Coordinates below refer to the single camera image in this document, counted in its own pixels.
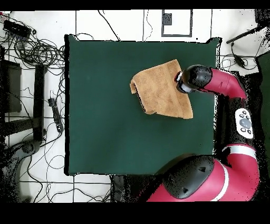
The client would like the orange terry towel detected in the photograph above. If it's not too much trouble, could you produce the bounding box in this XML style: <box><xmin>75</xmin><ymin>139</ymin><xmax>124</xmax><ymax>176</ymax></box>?
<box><xmin>129</xmin><ymin>59</ymin><xmax>194</xmax><ymax>119</ymax></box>

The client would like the dark green table cloth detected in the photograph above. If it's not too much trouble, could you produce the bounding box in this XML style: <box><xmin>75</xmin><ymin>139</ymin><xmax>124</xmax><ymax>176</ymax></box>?
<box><xmin>64</xmin><ymin>34</ymin><xmax>222</xmax><ymax>177</ymax></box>

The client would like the black power strip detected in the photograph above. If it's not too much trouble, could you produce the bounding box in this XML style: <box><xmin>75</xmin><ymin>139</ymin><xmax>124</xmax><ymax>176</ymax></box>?
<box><xmin>47</xmin><ymin>97</ymin><xmax>64</xmax><ymax>133</ymax></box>

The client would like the black stand bar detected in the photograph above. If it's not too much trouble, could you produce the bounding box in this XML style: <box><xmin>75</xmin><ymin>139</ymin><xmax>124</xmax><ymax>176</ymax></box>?
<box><xmin>32</xmin><ymin>64</ymin><xmax>46</xmax><ymax>142</ymax></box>

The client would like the black power adapter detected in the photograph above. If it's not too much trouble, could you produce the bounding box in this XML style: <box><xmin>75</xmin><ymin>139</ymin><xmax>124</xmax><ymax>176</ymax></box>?
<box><xmin>233</xmin><ymin>54</ymin><xmax>246</xmax><ymax>69</ymax></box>

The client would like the dark stand base with knob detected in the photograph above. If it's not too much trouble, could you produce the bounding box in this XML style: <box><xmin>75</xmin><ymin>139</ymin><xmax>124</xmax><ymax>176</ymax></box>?
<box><xmin>0</xmin><ymin>139</ymin><xmax>41</xmax><ymax>202</ymax></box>

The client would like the black furniture block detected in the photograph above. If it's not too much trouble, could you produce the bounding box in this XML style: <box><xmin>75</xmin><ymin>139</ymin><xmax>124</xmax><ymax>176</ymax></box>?
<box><xmin>0</xmin><ymin>60</ymin><xmax>23</xmax><ymax>114</ymax></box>
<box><xmin>244</xmin><ymin>72</ymin><xmax>263</xmax><ymax>119</ymax></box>

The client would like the black rod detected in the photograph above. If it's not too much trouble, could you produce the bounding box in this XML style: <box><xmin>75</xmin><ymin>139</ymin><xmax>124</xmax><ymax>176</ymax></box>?
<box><xmin>226</xmin><ymin>23</ymin><xmax>270</xmax><ymax>44</ymax></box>

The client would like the dark green fabric piece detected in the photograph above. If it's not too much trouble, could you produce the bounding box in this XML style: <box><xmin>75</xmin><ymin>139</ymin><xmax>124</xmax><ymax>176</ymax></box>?
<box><xmin>255</xmin><ymin>51</ymin><xmax>270</xmax><ymax>176</ymax></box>

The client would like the black rectangular box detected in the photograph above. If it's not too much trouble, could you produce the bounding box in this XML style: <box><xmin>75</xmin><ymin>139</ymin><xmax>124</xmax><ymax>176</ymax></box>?
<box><xmin>3</xmin><ymin>20</ymin><xmax>32</xmax><ymax>39</ymax></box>

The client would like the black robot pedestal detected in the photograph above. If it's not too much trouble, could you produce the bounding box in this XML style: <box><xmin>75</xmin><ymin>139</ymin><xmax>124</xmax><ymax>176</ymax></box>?
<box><xmin>110</xmin><ymin>174</ymin><xmax>158</xmax><ymax>202</ymax></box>

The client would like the tangle of black cables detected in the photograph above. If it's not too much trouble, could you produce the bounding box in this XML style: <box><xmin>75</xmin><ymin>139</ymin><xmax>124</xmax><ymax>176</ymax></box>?
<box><xmin>12</xmin><ymin>31</ymin><xmax>66</xmax><ymax>70</ymax></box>

